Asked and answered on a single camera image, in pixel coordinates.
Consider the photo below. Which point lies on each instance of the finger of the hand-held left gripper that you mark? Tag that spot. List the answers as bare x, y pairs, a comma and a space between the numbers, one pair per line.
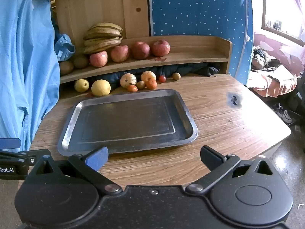
9, 143
26, 157

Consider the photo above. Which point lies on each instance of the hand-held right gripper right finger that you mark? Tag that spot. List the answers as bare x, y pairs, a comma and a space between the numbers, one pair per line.
209, 158

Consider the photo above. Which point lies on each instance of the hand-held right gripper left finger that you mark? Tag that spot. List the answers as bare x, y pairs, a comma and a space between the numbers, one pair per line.
97, 159

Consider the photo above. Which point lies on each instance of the metal baking tray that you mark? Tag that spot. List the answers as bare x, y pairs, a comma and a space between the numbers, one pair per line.
128, 119

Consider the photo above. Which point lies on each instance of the orange tomato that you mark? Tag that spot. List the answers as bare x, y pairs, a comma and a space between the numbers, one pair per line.
151, 84
132, 88

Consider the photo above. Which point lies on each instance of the striped pepino melon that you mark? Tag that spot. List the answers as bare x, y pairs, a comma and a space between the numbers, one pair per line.
128, 80

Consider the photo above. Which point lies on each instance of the small brown round fruit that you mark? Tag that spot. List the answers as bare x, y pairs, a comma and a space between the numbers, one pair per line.
176, 76
140, 85

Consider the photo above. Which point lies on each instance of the red cherry tomato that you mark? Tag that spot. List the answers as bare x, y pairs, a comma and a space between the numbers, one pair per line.
162, 78

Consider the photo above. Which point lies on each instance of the light blue cloth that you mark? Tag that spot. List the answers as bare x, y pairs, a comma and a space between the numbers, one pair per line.
23, 64

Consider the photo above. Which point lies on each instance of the grey sneakers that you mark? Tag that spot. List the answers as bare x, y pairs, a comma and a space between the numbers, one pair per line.
283, 115

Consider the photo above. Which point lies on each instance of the orange blanket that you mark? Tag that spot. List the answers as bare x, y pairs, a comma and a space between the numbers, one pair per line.
271, 83

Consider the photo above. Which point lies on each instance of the orange-yellow round fruit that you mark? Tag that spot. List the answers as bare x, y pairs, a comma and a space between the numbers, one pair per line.
148, 75

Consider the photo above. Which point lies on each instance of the dark cloth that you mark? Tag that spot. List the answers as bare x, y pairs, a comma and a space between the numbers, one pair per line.
168, 69

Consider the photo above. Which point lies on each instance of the red apple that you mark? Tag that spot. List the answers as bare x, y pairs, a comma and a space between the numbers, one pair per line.
119, 53
160, 48
98, 59
141, 50

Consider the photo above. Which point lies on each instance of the wooden shelf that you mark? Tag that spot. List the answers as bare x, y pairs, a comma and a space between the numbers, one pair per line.
190, 52

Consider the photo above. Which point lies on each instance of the blue plastic bag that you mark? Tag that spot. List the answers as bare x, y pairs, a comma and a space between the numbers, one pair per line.
64, 47

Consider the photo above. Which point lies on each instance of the dark clothes pile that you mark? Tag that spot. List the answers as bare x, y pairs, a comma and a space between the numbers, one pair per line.
264, 59

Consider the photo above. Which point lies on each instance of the banana bunch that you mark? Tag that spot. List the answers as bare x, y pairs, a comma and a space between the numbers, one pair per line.
102, 32

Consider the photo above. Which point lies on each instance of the blue dotted fabric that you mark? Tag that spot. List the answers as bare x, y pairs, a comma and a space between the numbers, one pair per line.
195, 9

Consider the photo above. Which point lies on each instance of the wooden cabinet panel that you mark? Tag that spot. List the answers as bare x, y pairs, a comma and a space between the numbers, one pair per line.
95, 4

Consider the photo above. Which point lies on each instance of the window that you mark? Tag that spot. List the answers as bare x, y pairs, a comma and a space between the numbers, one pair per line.
281, 16

